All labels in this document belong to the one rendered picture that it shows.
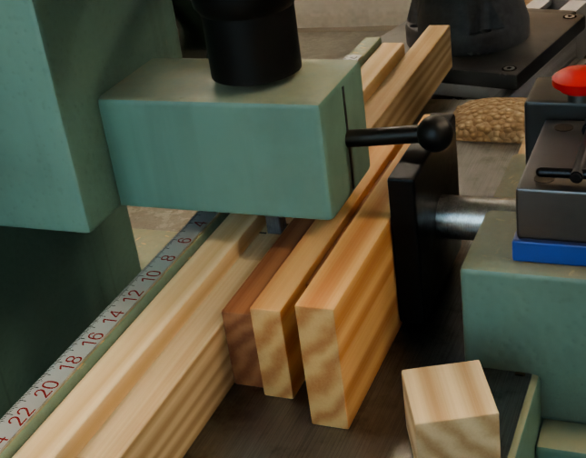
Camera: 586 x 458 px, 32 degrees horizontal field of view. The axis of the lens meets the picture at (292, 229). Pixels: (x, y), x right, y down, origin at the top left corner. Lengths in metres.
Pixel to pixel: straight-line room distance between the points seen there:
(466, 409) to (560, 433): 0.10
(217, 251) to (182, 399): 0.11
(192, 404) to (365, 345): 0.09
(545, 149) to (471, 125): 0.27
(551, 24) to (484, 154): 0.56
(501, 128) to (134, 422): 0.42
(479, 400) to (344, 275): 0.09
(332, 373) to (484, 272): 0.09
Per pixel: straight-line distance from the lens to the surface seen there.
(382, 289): 0.54
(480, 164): 0.76
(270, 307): 0.51
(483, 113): 0.81
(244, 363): 0.54
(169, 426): 0.49
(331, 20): 4.15
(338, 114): 0.55
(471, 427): 0.46
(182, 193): 0.59
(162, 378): 0.50
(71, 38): 0.57
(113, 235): 0.79
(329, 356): 0.48
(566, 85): 0.56
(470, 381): 0.48
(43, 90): 0.56
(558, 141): 0.55
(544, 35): 1.28
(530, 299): 0.51
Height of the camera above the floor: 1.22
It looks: 28 degrees down
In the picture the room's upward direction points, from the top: 8 degrees counter-clockwise
